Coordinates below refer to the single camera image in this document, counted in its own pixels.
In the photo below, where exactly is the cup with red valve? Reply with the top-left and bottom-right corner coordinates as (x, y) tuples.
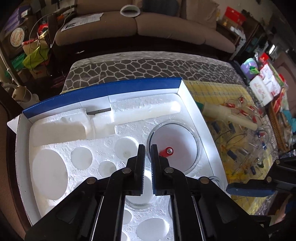
(147, 121), (201, 174)

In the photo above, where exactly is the cream suction pump gun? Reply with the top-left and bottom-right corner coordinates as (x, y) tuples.
(202, 102), (258, 131)

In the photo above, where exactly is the right bare hand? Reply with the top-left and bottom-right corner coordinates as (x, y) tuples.
(270, 195), (292, 225)

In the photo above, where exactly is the wicker basket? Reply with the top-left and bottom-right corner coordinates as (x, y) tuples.
(267, 102), (290, 153)

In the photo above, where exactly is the yellow plaid cloth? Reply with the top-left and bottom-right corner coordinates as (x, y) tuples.
(184, 79), (278, 215)

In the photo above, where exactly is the white foam cupping case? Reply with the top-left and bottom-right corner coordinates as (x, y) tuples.
(8, 78), (227, 240)

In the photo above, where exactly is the white tissue box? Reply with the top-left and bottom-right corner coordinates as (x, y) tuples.
(249, 75), (273, 106)

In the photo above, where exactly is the black remote control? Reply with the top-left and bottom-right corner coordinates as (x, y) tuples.
(230, 61), (250, 86)

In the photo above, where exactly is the grey giraffe pattern tablecloth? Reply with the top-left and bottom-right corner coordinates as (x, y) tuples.
(60, 51), (287, 216)

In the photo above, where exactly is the brown sofa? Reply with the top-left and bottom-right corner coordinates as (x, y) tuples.
(55, 0), (235, 59)

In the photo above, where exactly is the paper sheet on sofa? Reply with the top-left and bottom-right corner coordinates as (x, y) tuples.
(61, 13), (103, 32)

